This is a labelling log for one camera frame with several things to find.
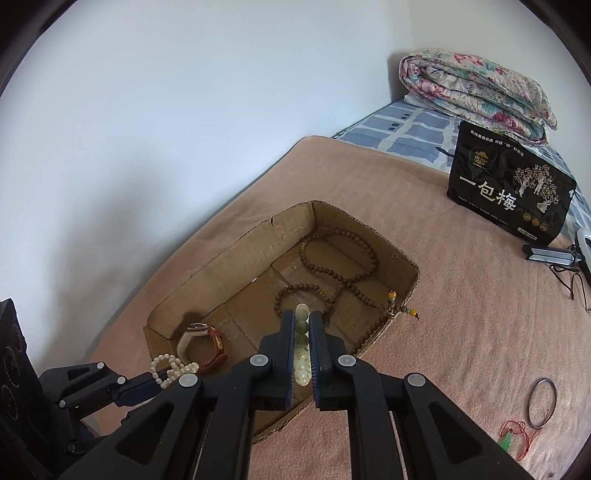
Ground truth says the white pearl bracelet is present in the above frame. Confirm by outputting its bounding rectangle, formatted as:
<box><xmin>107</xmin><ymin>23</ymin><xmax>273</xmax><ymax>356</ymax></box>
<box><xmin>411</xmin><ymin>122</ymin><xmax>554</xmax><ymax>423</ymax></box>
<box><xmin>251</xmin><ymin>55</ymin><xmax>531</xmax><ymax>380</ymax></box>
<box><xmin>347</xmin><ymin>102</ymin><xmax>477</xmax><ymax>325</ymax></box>
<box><xmin>149</xmin><ymin>352</ymin><xmax>201</xmax><ymax>387</ymax></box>

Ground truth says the red strap wristwatch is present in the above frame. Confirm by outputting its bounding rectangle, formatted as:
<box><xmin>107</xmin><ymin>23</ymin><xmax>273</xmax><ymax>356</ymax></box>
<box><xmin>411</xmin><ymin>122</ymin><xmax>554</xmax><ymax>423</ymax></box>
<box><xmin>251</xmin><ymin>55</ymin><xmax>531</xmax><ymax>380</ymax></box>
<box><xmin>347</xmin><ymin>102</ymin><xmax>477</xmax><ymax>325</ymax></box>
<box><xmin>176</xmin><ymin>322</ymin><xmax>228</xmax><ymax>373</ymax></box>

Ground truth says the green jade pendant red cord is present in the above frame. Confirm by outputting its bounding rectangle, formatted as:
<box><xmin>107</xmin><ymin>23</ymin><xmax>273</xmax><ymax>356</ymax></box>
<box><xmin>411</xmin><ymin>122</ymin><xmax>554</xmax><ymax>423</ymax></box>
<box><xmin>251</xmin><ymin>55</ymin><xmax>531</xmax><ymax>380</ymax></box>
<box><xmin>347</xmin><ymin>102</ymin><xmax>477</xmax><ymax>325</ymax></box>
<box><xmin>498</xmin><ymin>420</ymin><xmax>542</xmax><ymax>462</ymax></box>

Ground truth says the cream bead bracelet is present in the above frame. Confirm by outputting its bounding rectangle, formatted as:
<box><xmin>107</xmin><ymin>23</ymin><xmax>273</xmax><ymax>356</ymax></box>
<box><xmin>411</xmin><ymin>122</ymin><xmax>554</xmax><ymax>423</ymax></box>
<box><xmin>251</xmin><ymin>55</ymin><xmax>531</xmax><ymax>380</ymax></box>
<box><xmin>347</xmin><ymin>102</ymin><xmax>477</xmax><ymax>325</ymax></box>
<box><xmin>292</xmin><ymin>303</ymin><xmax>314</xmax><ymax>386</ymax></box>

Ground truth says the brown bead bracelet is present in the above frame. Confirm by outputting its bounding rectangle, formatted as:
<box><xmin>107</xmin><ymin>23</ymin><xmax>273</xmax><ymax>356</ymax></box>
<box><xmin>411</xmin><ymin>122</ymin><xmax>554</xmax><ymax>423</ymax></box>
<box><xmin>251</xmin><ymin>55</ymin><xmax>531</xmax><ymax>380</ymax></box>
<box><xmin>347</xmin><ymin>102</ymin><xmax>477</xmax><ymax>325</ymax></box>
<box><xmin>273</xmin><ymin>283</ymin><xmax>340</xmax><ymax>328</ymax></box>

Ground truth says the dark blue bangle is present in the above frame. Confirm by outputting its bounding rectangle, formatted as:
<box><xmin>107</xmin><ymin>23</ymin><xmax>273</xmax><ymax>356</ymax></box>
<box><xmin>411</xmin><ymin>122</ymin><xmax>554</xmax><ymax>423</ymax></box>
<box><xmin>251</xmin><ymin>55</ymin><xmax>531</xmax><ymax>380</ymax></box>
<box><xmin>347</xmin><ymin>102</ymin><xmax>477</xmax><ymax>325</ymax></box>
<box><xmin>526</xmin><ymin>378</ymin><xmax>558</xmax><ymax>430</ymax></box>

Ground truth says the open cardboard box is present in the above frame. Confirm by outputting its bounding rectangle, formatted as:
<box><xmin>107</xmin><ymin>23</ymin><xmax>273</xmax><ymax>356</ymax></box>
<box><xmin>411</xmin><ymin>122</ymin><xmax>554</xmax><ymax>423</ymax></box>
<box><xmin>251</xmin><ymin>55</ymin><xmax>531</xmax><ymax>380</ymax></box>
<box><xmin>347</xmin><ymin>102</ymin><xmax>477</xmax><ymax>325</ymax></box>
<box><xmin>142</xmin><ymin>199</ymin><xmax>422</xmax><ymax>445</ymax></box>

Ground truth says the black snack bag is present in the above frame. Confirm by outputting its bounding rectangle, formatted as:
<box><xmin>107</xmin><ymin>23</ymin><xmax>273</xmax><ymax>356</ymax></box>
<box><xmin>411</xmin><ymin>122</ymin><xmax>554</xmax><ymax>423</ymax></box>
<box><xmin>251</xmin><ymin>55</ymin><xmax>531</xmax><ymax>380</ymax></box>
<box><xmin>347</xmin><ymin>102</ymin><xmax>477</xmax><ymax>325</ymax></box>
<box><xmin>447</xmin><ymin>121</ymin><xmax>576</xmax><ymax>246</ymax></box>

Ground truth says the blue checkered bed sheet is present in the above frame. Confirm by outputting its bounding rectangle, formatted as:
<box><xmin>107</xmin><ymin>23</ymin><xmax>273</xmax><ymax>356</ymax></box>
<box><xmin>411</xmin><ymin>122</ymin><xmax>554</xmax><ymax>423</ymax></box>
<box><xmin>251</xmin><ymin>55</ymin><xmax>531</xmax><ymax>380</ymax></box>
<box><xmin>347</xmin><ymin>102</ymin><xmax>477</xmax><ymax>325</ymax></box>
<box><xmin>332</xmin><ymin>100</ymin><xmax>590</xmax><ymax>241</ymax></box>

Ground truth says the folded floral quilt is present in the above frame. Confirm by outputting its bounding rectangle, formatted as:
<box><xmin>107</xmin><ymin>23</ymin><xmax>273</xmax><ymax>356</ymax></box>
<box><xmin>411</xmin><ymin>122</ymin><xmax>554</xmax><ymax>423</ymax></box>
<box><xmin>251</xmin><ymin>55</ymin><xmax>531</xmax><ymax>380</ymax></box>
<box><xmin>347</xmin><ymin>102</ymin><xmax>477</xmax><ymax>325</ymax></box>
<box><xmin>398</xmin><ymin>48</ymin><xmax>558</xmax><ymax>145</ymax></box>

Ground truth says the white ring light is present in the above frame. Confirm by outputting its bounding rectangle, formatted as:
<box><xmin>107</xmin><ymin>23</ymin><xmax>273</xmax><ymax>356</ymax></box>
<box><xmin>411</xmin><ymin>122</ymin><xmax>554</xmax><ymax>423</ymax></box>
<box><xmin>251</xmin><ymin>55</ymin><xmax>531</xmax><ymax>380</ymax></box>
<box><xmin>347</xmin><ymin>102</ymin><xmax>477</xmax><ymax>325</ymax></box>
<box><xmin>522</xmin><ymin>228</ymin><xmax>591</xmax><ymax>282</ymax></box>

